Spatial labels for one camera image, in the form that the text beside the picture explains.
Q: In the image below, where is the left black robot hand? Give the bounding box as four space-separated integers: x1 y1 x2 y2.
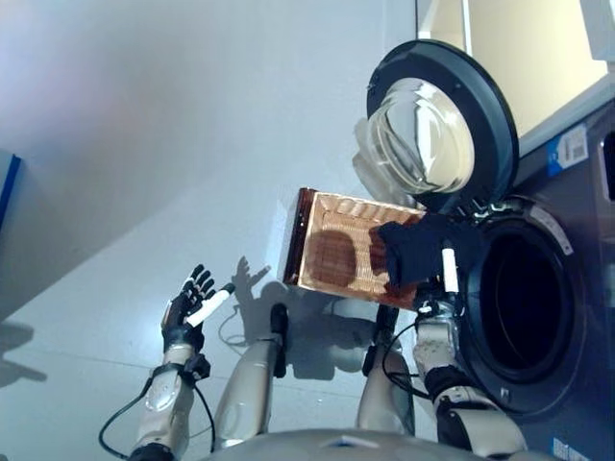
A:
160 263 236 354

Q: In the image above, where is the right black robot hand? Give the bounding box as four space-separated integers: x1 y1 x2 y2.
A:
415 247 470 318

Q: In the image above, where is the black garment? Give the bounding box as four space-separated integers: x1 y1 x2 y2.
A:
369 213 486 292

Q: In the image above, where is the dark front-load washing machine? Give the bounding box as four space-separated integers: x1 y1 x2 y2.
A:
451 95 615 461

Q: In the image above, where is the round glass washing machine door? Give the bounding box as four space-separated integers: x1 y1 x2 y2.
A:
353 39 520 215

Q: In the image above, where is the left beige robot leg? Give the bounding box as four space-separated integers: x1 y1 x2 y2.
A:
213 302 289 450

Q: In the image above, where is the beige robot leg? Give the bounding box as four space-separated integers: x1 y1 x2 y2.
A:
355 304 417 436
213 302 289 450

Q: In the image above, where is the rectangular wicker laundry basket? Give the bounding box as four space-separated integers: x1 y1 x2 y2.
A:
296 190 429 312

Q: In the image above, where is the right beige robot leg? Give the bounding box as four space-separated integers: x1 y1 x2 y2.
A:
355 304 417 436

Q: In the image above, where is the blue white energy label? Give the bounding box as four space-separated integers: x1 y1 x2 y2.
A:
546 123 590 178

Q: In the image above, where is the grey robot torso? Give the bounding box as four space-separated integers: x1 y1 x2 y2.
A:
201 428 486 461

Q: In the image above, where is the grey cabinet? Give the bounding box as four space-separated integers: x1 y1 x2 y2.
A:
0 151 23 231

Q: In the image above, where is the thin grey floor cable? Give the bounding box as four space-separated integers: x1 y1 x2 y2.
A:
218 302 251 356

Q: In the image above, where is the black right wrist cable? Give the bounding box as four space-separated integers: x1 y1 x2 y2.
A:
381 321 431 400

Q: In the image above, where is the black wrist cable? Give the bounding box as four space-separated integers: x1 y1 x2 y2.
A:
98 372 217 460
381 321 431 400

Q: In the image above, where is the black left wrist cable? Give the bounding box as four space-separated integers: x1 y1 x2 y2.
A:
98 372 217 460

